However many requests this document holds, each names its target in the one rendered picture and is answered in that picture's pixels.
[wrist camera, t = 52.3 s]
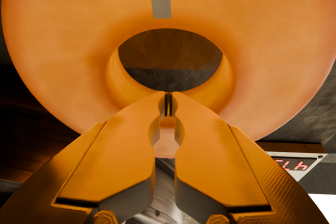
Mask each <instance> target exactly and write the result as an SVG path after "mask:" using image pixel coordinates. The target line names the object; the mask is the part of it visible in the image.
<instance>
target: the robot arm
mask: <svg viewBox="0 0 336 224"><path fill-rule="evenodd" d="M168 108H169V116H170V117H172V119H173V120H174V121H175V124H174V140H175V141H176V142H177V143H178V145H179V148H178V149H177V150H176V152H175V171H174V193H175V204H176V206H177V207H178V209H179V210H181V211H182V212H183V213H185V214H187V215H188V216H190V217H191V218H193V219H194V220H196V221H197V222H199V223H200V224H330V223H329V221H328V220H327V218H326V217H325V215H324V214H323V213H322V211H321V210H320V208H319V207H318V206H317V204H316V203H315V202H314V200H313V199H312V198H311V197H310V196H309V194H308V193H307V192H306V191H305V190H304V188H303V187H302V186H301V185H300V184H299V183H298V182H297V181H296V180H295V179H294V178H293V177H292V176H291V175H290V174H289V173H288V172H287V171H286V170H285V169H284V168H283V167H282V166H281V165H280V164H279V163H277V162H276V161H275V160H274V159H273V158H272V157H271V156H270V155H269V154H267V153H266V152H265V151H264V150H263V149H262V148H261V147H260V146H258V145H257V144H256V143H255V142H254V141H253V140H252V139H251V138H249V137H248V136H247V135H246V134H245V133H244V132H243V131H242V130H241V129H239V128H238V127H237V126H229V125H228V124H227V123H226V122H225V121H224V120H223V119H222V118H220V117H219V116H218V115H217V114H216V113H214V112H213V111H212V110H210V109H209V108H207V107H205V106H204V105H202V104H200V103H198V102H196V101H195V100H193V99H191V98H189V97H188V96H186V95H184V94H182V93H180V92H178V91H174V92H170V93H168V92H164V91H158V92H156V93H154V94H152V95H150V96H148V97H145V98H143V99H141V100H139V101H137V102H135V103H133V104H131V105H129V106H127V107H125V108H124V109H122V110H121V111H119V112H118V113H116V114H115V115H114V116H112V117H111V118H110V119H109V120H107V121H106V122H98V123H96V124H95V125H94V126H92V127H91V128H90V129H89V130H87V131H86V132H85V133H83V134H82V135H81V136H79V137H78V138H77V139H76V140H74V141H73V142H72V143H70V144H69V145H68V146H66V147H65V148H64V149H63V150H61V151H60V152H59V153H57V154H56V155H55V156H53V157H52V158H51V159H50V160H48V161H47V162H46V163H45V164H43V165H42V166H41V167H40V168H39V169H37V170H36V171H35V172H34V173H33V174H32V175H31V176H30V177H29V178H28V179H27V180H26V181H25V182H24V183H23V184H22V185H21V186H20V187H19V188H18V189H17V190H16V191H15V192H14V193H13V194H12V196H11V197H10V198H9V199H8V200H7V201H6V203H5V204H4V205H3V206H2V207H1V209H0V224H125V222H126V220H128V219H130V218H132V217H133V216H135V215H137V214H139V213H141V212H143V211H144V210H146V209H148V208H149V207H150V206H151V204H152V202H153V198H154V191H155V184H156V165H155V150H154V148H153V146H154V145H155V144H156V143H157V142H158V141H159V140H160V122H161V121H162V120H163V119H164V118H165V117H167V116H168Z"/></svg>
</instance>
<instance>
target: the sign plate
mask: <svg viewBox="0 0 336 224"><path fill-rule="evenodd" d="M255 143H256V144H257V145H258V146H259V147H261V148H262V149H263V150H264V151H265V152H266V153H267V154H268V155H270V156H271V157H272V158H273V159H274V160H275V161H276V160H283V161H276V162H277V163H279V164H280V165H281V166H282V167H283V166H285V167H284V169H289V170H286V171H287V172H288V173H289V174H290V175H291V176H292V177H293V178H294V179H295V180H296V181H297V182H298V181H299V180H300V179H301V178H302V177H303V176H304V175H305V174H307V173H308V172H309V171H310V170H311V169H312V168H313V167H314V166H315V165H316V164H317V163H318V162H320V161H321V160H322V159H323V158H324V157H325V156H326V155H327V154H328V153H327V152H326V150H325V148H324V147H323V145H322V144H306V143H279V142H255ZM286 162H289V163H288V164H287V165H285V163H286ZM300 162H303V163H302V164H301V165H305V166H306V168H305V169H303V168H304V167H305V166H299V165H298V164H299V163H300ZM296 166H299V167H298V168H297V169H295V167H296Z"/></svg>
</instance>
